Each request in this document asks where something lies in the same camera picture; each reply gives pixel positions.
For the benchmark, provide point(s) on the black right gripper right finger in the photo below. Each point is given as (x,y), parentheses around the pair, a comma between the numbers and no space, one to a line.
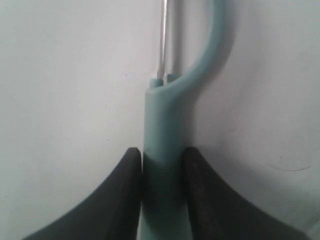
(217,212)

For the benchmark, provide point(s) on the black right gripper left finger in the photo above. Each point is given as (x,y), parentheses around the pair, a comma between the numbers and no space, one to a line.
(111,212)

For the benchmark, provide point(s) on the teal handled vegetable peeler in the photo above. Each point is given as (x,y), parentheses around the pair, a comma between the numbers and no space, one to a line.
(164,213)

